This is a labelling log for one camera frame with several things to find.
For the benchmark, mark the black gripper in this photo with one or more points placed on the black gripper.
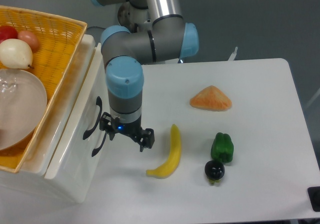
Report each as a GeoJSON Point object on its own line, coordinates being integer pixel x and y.
{"type": "Point", "coordinates": [111, 126]}

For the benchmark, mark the white top drawer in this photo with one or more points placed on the white top drawer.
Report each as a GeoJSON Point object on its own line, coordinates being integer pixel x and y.
{"type": "Point", "coordinates": [73, 156]}

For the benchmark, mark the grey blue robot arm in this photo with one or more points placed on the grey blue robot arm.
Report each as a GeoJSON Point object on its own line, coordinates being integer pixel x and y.
{"type": "Point", "coordinates": [161, 35]}

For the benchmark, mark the white drawer cabinet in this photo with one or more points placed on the white drawer cabinet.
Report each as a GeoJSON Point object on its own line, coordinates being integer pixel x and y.
{"type": "Point", "coordinates": [31, 177]}

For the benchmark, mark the yellow toy banana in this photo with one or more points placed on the yellow toy banana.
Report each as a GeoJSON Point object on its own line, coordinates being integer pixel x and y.
{"type": "Point", "coordinates": [170, 165]}

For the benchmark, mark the orange toy fruit wedge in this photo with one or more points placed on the orange toy fruit wedge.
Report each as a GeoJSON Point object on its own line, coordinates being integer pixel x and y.
{"type": "Point", "coordinates": [212, 99]}

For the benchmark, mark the dark purple toy eggplant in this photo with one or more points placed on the dark purple toy eggplant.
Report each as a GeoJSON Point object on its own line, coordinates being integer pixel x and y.
{"type": "Point", "coordinates": [214, 171]}

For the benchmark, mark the green toy bell pepper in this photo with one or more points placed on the green toy bell pepper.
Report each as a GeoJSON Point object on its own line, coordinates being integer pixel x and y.
{"type": "Point", "coordinates": [222, 148]}

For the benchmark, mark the beige plate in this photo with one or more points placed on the beige plate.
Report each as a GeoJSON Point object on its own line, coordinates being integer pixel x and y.
{"type": "Point", "coordinates": [23, 103]}

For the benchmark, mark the yellow woven basket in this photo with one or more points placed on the yellow woven basket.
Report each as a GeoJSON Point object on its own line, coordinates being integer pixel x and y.
{"type": "Point", "coordinates": [59, 38]}

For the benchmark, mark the pink toy peach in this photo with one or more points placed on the pink toy peach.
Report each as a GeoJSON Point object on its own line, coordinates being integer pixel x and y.
{"type": "Point", "coordinates": [30, 38]}

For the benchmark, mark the white toy pear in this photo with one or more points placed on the white toy pear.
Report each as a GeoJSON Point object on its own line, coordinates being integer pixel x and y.
{"type": "Point", "coordinates": [16, 54]}

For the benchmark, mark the red toy apple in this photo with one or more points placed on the red toy apple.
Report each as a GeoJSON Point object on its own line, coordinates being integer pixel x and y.
{"type": "Point", "coordinates": [7, 32]}

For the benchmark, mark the black device at edge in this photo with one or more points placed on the black device at edge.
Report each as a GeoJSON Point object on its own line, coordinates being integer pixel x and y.
{"type": "Point", "coordinates": [314, 197]}

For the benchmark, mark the black lower drawer handle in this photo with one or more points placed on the black lower drawer handle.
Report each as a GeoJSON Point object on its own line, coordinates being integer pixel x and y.
{"type": "Point", "coordinates": [97, 149]}

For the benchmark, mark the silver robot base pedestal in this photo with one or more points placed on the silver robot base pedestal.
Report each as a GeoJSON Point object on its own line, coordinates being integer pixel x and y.
{"type": "Point", "coordinates": [134, 19]}

